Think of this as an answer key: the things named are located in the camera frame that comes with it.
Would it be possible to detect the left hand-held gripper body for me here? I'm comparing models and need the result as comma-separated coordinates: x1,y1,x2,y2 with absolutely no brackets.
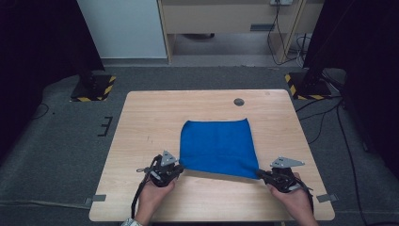
136,150,185,188

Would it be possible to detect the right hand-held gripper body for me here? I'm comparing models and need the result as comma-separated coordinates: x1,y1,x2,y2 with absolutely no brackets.
265,156,306,194

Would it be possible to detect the blue cloth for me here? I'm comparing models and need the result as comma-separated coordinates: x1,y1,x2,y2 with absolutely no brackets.
178,118,261,181

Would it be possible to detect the person's left hand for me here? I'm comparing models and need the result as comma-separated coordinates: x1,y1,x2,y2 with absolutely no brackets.
137,179,176,218

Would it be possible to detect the person's right hand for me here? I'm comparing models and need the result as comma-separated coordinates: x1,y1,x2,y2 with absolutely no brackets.
266,171,315,218

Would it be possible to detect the grey tape piece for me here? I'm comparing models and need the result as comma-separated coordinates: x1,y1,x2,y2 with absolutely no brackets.
83,194,107,207
315,193,340,203

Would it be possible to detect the white patterned sleeve cuff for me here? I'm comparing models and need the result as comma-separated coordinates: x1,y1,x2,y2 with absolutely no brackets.
120,217,144,226

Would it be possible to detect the striped black stand base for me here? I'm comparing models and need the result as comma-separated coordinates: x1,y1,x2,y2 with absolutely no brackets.
284,72,333,101
70,73,118,103

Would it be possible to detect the grey cabinet label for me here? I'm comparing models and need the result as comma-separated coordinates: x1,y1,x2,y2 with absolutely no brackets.
249,23,277,33

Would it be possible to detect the white panel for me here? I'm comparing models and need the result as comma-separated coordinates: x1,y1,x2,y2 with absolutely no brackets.
76,0,168,60

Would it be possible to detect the black curtain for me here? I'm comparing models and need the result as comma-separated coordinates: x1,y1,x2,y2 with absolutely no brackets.
302,0,399,172
0,0,105,159

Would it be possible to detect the light wooden cabinet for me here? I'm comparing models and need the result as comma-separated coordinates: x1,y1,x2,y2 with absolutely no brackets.
156,0,326,64

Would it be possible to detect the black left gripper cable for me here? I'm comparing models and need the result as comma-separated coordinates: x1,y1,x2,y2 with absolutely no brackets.
131,154,159,219

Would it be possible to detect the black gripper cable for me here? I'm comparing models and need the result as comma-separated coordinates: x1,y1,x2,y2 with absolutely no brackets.
131,154,159,219
295,177,315,215

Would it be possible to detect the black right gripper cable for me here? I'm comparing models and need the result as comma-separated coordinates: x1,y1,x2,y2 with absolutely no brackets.
295,177,315,215

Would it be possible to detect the long black floor cable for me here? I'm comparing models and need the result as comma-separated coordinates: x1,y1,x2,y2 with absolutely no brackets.
336,102,370,226

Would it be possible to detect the black power cable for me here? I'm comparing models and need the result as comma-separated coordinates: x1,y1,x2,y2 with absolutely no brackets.
266,2,307,67

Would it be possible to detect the thin black floor cable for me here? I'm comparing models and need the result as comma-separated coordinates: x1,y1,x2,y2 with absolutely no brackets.
31,103,51,121

